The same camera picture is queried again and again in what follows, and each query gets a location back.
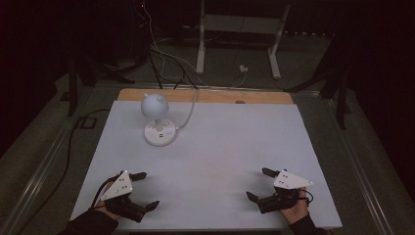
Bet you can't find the grey metal stand frame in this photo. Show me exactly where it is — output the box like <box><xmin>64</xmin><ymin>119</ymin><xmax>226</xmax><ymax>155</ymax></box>
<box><xmin>195</xmin><ymin>0</ymin><xmax>292</xmax><ymax>80</ymax></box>

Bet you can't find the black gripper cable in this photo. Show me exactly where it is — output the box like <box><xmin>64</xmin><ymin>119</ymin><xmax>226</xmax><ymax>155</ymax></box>
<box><xmin>90</xmin><ymin>175</ymin><xmax>119</xmax><ymax>210</ymax></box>
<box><xmin>299</xmin><ymin>189</ymin><xmax>315</xmax><ymax>207</ymax></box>

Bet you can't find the thin white floor cable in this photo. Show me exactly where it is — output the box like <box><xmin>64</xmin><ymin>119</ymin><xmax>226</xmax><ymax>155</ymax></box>
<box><xmin>140</xmin><ymin>3</ymin><xmax>248</xmax><ymax>89</ymax></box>

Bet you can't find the person's left hand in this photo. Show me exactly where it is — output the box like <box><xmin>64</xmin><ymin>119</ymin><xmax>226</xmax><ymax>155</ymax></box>
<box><xmin>94</xmin><ymin>181</ymin><xmax>122</xmax><ymax>221</ymax></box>

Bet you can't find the person's right hand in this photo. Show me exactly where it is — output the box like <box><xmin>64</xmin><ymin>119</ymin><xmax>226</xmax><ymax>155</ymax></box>
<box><xmin>279</xmin><ymin>187</ymin><xmax>310</xmax><ymax>226</ymax></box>

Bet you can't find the black tripod stand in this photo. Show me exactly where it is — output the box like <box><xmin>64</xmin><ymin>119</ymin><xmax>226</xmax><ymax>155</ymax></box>
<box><xmin>66</xmin><ymin>52</ymin><xmax>136</xmax><ymax>118</ymax></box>
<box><xmin>283</xmin><ymin>30</ymin><xmax>352</xmax><ymax>130</ymax></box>

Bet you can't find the white table mat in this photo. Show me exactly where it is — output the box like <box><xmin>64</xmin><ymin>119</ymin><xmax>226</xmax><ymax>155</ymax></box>
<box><xmin>69</xmin><ymin>99</ymin><xmax>344</xmax><ymax>231</ymax></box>

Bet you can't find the black floor cable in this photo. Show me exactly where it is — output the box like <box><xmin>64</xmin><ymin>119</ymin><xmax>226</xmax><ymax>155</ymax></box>
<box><xmin>15</xmin><ymin>108</ymin><xmax>112</xmax><ymax>235</ymax></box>

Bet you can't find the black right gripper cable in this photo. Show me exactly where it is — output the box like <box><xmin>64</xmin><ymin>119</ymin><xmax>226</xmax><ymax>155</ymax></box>
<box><xmin>299</xmin><ymin>189</ymin><xmax>315</xmax><ymax>207</ymax></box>

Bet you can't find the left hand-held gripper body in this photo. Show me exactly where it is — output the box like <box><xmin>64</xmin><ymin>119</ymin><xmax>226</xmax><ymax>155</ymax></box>
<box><xmin>101</xmin><ymin>169</ymin><xmax>148</xmax><ymax>224</ymax></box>

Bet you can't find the white lamp cable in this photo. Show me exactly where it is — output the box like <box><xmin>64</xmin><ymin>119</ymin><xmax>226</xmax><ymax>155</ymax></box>
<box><xmin>175</xmin><ymin>88</ymin><xmax>201</xmax><ymax>132</ymax></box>

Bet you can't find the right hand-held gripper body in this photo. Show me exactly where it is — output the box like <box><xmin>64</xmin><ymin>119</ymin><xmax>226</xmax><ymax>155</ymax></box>
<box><xmin>256</xmin><ymin>168</ymin><xmax>314</xmax><ymax>215</ymax></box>

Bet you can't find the bundle of black cables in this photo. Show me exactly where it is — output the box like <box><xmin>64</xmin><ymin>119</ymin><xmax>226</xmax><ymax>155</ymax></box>
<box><xmin>143</xmin><ymin>48</ymin><xmax>200</xmax><ymax>91</ymax></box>

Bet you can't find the white round desk lamp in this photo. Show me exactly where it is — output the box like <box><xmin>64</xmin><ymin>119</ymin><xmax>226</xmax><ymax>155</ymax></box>
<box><xmin>140</xmin><ymin>92</ymin><xmax>178</xmax><ymax>147</ymax></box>

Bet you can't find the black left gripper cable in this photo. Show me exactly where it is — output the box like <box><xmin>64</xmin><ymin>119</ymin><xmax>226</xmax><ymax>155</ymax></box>
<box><xmin>90</xmin><ymin>175</ymin><xmax>119</xmax><ymax>210</ymax></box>

